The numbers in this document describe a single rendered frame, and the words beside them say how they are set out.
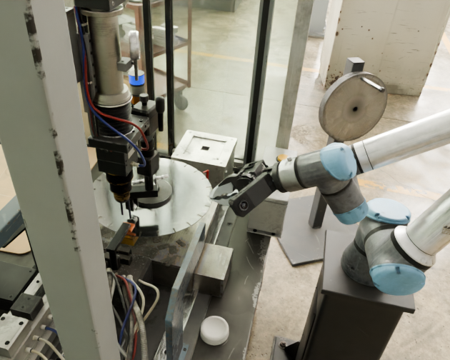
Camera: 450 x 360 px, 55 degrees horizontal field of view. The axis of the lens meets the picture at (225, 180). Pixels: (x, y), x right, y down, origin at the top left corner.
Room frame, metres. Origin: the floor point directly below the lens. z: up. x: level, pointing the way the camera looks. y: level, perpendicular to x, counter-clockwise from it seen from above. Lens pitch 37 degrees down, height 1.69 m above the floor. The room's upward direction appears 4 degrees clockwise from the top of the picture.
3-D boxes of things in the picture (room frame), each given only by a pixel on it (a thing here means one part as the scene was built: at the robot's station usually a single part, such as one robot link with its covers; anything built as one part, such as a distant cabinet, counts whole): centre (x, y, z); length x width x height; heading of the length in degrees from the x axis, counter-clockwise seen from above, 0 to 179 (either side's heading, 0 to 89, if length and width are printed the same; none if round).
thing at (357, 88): (1.85, -0.53, 0.50); 0.50 x 0.50 x 1.00; 20
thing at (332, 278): (0.88, -0.43, 0.37); 0.40 x 0.40 x 0.75; 79
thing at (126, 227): (0.70, 0.23, 0.95); 0.10 x 0.03 x 0.07; 169
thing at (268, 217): (1.11, -0.16, 0.82); 0.28 x 0.11 x 0.15; 169
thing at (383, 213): (0.87, -0.43, 0.91); 0.13 x 0.12 x 0.14; 177
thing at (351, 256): (0.88, -0.43, 0.80); 0.15 x 0.15 x 0.10
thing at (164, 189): (0.90, 0.19, 0.96); 0.11 x 0.11 x 0.03
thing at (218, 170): (1.21, 0.07, 0.82); 0.18 x 0.18 x 0.15; 79
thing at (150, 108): (0.82, 0.18, 1.17); 0.06 x 0.05 x 0.20; 160
